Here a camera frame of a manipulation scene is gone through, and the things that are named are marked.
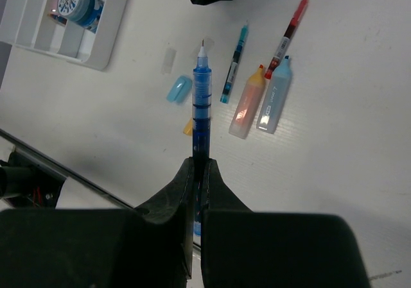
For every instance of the clear pen cap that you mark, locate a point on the clear pen cap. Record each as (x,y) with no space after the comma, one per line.
(208,45)
(168,61)

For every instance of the orange highlighter cap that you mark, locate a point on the orange highlighter cap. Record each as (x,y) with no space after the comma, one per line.
(188,129)

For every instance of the clear pen cap middle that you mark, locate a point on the clear pen cap middle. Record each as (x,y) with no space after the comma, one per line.
(208,45)

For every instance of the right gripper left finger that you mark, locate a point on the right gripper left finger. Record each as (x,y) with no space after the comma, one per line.
(147,246)

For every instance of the teal pen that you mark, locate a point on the teal pen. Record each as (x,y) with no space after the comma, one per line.
(229,81)

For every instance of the light blue highlighter cap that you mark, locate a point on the light blue highlighter cap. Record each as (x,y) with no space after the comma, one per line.
(180,90)

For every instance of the clear pen cap left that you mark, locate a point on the clear pen cap left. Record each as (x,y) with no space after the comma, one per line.
(168,61)

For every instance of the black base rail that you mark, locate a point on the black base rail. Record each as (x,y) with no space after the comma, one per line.
(30,179)

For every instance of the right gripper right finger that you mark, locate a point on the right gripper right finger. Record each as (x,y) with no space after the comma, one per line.
(242,248)

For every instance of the pink capped pencil tube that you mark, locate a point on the pink capped pencil tube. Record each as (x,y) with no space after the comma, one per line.
(54,14)

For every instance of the red pen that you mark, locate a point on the red pen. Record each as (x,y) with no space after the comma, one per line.
(286,39)

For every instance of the white divided plastic tray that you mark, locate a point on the white divided plastic tray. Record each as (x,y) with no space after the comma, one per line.
(36,25)

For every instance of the blue paint jar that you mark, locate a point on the blue paint jar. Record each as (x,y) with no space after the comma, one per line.
(85,13)

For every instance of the dark blue pen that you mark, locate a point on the dark blue pen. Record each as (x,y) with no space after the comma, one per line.
(201,116)

